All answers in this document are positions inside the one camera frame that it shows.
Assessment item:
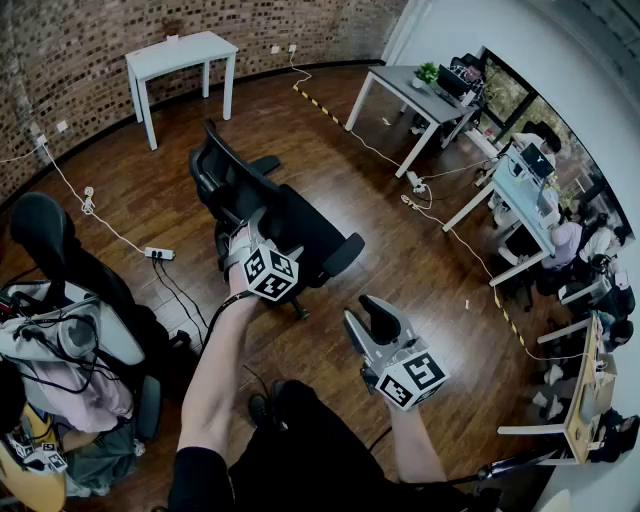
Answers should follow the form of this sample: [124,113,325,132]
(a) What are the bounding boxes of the person's left shoe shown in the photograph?
[248,392,272,427]

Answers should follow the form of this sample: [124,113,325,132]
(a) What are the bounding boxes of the person's left forearm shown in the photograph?
[177,272,272,464]

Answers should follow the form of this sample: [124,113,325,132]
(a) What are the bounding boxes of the black laptop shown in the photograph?
[436,64,472,97]

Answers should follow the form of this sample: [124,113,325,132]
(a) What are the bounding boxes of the pale desk with white legs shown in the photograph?
[441,149,562,287]

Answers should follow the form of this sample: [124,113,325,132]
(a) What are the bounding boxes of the grey desk with white legs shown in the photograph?
[344,64,482,179]

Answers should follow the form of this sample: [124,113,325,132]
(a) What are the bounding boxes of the white table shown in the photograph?
[124,30,240,152]

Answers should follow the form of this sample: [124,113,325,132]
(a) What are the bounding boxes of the person's right forearm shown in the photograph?
[387,399,449,484]

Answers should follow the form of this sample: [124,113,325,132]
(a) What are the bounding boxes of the long white cable with coil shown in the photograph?
[35,138,151,254]

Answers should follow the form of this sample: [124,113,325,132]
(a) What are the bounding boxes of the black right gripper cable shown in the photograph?
[368,426,395,452]

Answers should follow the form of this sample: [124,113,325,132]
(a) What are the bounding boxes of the pink cloth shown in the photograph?
[23,358,135,434]

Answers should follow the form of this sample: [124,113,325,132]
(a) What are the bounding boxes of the wooden desk with white legs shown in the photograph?
[496,310,622,467]

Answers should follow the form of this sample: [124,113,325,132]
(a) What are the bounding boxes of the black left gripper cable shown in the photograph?
[201,289,255,352]

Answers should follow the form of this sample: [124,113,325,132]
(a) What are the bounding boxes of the yellow cloth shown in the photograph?
[0,403,67,512]

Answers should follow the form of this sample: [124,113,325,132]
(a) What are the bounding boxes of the black chair with clothes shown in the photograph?
[8,191,192,442]

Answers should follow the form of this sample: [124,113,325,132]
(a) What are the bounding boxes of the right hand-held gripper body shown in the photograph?
[360,337,451,413]

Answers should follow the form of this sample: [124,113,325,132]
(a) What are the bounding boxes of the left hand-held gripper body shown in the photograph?
[222,218,300,303]

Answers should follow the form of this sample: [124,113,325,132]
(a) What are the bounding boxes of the green potted plant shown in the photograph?
[411,61,441,90]

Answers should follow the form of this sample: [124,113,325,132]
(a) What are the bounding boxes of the large window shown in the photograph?
[480,48,629,254]

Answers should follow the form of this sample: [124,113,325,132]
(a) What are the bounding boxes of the thin white cable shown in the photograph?
[289,48,412,175]

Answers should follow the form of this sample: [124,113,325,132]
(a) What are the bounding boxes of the black mesh office chair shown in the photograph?
[188,118,366,321]

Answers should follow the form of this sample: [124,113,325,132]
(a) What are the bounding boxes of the person's black clothing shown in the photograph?
[167,379,501,512]

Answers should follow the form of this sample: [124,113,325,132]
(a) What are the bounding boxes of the black power cables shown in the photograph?
[153,258,210,347]

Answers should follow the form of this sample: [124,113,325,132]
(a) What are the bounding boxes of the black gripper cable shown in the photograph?
[368,426,395,452]
[201,289,255,352]

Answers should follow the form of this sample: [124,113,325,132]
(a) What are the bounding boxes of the yellow black floor tape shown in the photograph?
[491,285,527,347]
[291,83,347,131]

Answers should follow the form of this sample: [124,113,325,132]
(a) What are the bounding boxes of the grey jacket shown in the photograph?
[0,278,147,367]

